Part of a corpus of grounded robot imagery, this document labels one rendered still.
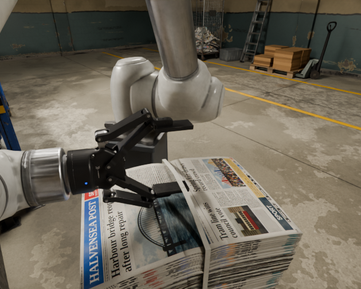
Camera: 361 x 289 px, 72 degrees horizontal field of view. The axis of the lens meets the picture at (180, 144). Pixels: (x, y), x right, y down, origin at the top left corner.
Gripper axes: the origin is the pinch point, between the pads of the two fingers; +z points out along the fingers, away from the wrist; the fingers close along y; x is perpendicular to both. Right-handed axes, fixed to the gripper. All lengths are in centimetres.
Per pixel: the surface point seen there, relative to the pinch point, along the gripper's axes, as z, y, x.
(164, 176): -1.3, 9.5, -7.5
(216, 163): 13.4, 9.7, -9.9
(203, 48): 312, 65, -682
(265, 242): 10.9, 11.0, 14.6
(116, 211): -13.3, 11.1, -0.8
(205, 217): 2.3, 9.1, 7.5
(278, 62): 407, 67, -460
